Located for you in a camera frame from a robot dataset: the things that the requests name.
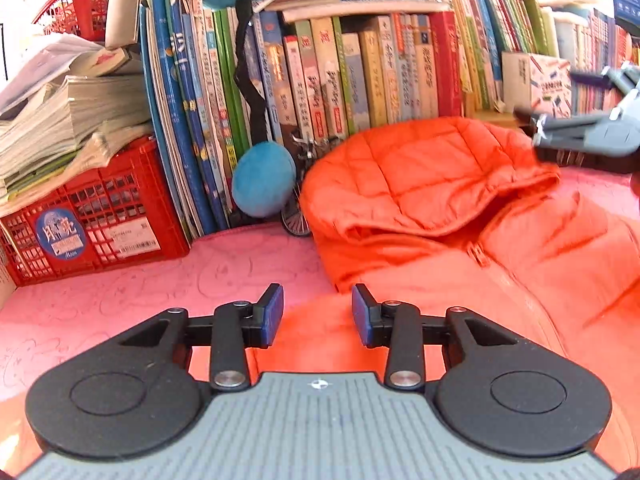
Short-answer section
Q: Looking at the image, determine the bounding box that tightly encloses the flat pile of books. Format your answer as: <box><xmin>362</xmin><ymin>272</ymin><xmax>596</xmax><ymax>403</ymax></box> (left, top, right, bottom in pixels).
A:
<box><xmin>252</xmin><ymin>0</ymin><xmax>451</xmax><ymax>23</ymax></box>

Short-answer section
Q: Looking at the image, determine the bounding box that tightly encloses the red plastic crate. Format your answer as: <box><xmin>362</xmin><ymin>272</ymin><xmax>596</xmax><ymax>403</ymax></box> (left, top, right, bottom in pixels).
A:
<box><xmin>0</xmin><ymin>135</ymin><xmax>191</xmax><ymax>288</ymax></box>

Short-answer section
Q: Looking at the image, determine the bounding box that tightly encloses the red plastic basket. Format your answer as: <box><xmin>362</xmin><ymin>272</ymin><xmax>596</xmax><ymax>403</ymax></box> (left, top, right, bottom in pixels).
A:
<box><xmin>32</xmin><ymin>0</ymin><xmax>115</xmax><ymax>43</ymax></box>

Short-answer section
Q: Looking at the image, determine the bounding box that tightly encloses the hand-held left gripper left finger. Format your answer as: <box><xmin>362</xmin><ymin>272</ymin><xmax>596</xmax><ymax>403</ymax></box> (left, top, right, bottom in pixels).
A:
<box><xmin>117</xmin><ymin>283</ymin><xmax>285</xmax><ymax>392</ymax></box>

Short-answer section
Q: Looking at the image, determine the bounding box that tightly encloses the blue plush ball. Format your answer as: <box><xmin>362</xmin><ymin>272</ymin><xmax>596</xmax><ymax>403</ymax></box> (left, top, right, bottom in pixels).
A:
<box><xmin>231</xmin><ymin>141</ymin><xmax>297</xmax><ymax>219</ymax></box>

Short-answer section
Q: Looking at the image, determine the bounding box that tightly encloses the black strap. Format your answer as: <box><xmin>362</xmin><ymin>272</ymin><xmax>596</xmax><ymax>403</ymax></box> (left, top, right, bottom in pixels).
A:
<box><xmin>234</xmin><ymin>0</ymin><xmax>275</xmax><ymax>153</ymax></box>

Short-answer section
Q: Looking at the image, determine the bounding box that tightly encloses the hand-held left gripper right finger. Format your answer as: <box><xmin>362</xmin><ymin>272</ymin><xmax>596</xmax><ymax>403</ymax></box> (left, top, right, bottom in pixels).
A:
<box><xmin>351</xmin><ymin>283</ymin><xmax>520</xmax><ymax>392</ymax></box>

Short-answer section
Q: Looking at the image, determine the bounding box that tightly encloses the row of pink-spined books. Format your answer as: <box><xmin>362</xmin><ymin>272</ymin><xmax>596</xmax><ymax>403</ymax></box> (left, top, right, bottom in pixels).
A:
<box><xmin>550</xmin><ymin>7</ymin><xmax>640</xmax><ymax>116</ymax></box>

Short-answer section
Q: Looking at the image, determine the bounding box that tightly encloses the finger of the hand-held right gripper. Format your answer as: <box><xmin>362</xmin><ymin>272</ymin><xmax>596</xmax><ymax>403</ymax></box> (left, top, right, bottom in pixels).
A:
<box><xmin>569</xmin><ymin>65</ymin><xmax>640</xmax><ymax>97</ymax></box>
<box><xmin>513</xmin><ymin>106</ymin><xmax>621</xmax><ymax>136</ymax></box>

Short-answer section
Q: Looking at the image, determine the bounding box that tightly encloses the row of tall thin books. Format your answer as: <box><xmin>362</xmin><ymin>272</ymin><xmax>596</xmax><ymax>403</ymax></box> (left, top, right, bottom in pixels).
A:
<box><xmin>140</xmin><ymin>0</ymin><xmax>251</xmax><ymax>241</ymax></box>

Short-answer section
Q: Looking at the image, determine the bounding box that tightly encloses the wooden drawer organizer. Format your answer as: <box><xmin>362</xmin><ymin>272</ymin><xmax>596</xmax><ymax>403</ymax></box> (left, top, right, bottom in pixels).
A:
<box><xmin>462</xmin><ymin>105</ymin><xmax>531</xmax><ymax>129</ymax></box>

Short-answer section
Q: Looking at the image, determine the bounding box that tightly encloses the row of colourful shelf books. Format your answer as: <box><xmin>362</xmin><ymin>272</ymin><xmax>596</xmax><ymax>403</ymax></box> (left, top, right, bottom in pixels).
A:
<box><xmin>422</xmin><ymin>0</ymin><xmax>556</xmax><ymax>113</ymax></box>

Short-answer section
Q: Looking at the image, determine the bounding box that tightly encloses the orange puffer jacket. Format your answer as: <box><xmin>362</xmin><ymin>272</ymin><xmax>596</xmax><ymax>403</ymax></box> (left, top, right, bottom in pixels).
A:
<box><xmin>245</xmin><ymin>116</ymin><xmax>640</xmax><ymax>478</ymax></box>

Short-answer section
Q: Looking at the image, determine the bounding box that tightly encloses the stack of paper booklets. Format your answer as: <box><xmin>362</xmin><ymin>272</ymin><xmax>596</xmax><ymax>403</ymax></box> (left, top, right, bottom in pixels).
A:
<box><xmin>0</xmin><ymin>35</ymin><xmax>153</xmax><ymax>211</ymax></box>

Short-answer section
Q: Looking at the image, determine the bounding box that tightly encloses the white printed box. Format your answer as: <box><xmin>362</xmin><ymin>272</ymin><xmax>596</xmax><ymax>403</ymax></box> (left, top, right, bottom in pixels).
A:
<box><xmin>501</xmin><ymin>51</ymin><xmax>573</xmax><ymax>118</ymax></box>

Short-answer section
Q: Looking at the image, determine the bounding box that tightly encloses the black model bicycle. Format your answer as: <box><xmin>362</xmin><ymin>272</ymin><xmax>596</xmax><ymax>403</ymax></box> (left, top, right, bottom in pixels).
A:
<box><xmin>280</xmin><ymin>130</ymin><xmax>346</xmax><ymax>238</ymax></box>

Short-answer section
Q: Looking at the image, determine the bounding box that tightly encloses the row of thick upright books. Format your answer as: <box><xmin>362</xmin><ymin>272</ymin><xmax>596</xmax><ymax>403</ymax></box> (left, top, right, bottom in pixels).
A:
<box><xmin>250</xmin><ymin>10</ymin><xmax>463</xmax><ymax>151</ymax></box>

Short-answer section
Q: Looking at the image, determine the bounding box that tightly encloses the pink printed blanket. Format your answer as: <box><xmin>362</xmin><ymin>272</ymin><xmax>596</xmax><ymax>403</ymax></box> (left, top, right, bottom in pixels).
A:
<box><xmin>0</xmin><ymin>167</ymin><xmax>640</xmax><ymax>476</ymax></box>

